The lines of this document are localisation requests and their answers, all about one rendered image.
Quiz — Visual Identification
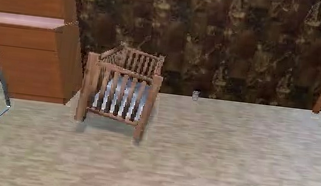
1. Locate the small grey cup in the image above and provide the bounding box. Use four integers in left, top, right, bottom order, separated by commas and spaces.
191, 90, 201, 102

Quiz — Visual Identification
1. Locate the brown wooden desk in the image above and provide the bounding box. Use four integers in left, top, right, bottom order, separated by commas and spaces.
0, 0, 93, 107

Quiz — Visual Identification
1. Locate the wooden slatted armchair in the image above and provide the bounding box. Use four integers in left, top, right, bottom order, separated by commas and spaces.
72, 39, 167, 145

